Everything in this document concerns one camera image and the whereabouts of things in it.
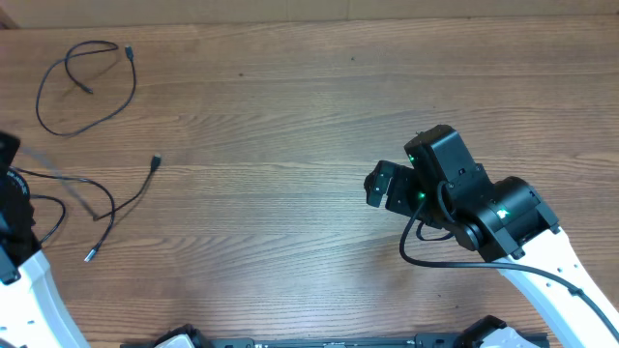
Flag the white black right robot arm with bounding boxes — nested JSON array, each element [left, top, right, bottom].
[[364, 125, 618, 347]]

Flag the black USB cable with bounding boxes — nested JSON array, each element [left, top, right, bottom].
[[9, 166, 117, 264], [18, 144, 163, 222], [34, 40, 138, 138]]

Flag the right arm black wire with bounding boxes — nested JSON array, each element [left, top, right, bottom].
[[398, 181, 619, 334]]

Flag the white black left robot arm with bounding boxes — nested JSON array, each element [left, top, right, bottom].
[[1, 132, 89, 348]]

